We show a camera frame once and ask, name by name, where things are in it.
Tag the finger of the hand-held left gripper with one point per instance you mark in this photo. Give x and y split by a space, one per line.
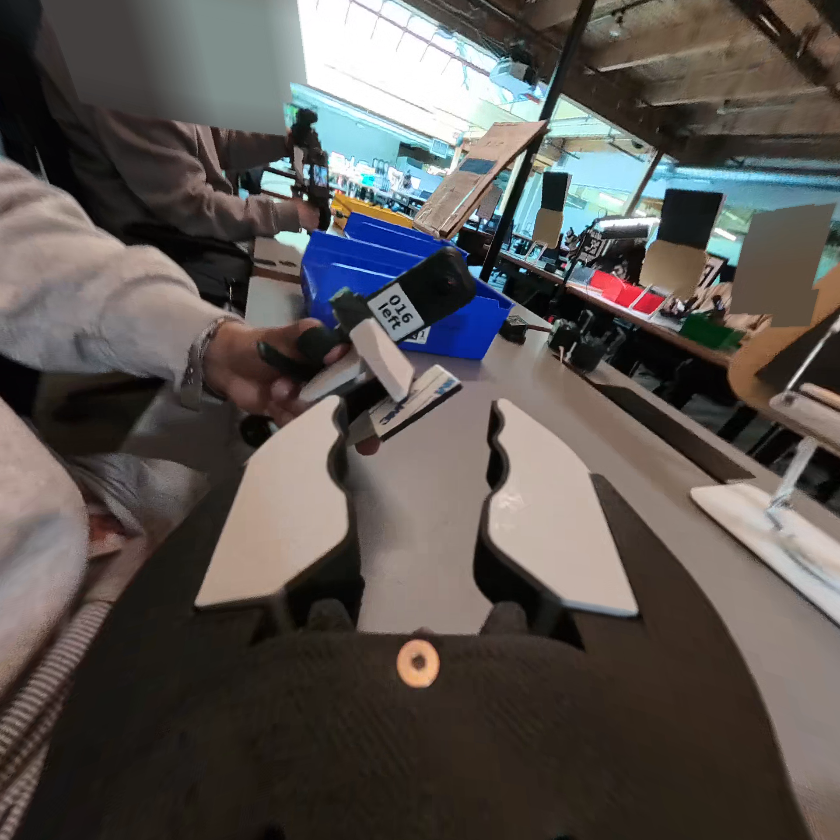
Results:
331 384
384 361

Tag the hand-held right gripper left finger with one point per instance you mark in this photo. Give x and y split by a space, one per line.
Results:
282 518

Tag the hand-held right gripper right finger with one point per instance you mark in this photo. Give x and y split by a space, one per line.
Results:
558 525

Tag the person's left forearm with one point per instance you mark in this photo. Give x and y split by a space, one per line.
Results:
85 289

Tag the grey desk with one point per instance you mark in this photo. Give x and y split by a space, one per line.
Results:
426 525

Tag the person's left hand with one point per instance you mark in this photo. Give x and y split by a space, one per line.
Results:
243 367

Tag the blue bin with tag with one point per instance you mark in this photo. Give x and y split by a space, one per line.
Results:
407 308

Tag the plain blue bin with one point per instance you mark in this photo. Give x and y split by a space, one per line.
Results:
400 229

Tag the small black flat device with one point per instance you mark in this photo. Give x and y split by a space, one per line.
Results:
518 328

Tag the yellow bin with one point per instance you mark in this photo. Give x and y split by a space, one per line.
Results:
367 210

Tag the cardboard panel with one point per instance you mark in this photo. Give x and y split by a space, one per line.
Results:
479 177

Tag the black charger block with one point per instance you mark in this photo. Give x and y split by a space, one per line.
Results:
589 354
563 336

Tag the black support pole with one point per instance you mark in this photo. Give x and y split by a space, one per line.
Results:
544 131

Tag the red bin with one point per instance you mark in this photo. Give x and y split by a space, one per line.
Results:
623 292

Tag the white stand with metal rod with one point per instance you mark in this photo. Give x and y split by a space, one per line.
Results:
754 525

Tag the ceiling projector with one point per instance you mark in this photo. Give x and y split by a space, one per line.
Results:
515 72

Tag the green bin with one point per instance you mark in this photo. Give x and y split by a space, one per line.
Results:
712 331

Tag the person's grey sweatshirt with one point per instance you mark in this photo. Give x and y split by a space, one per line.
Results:
33 525

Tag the large black and cardboard board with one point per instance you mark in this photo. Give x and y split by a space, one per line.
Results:
689 229

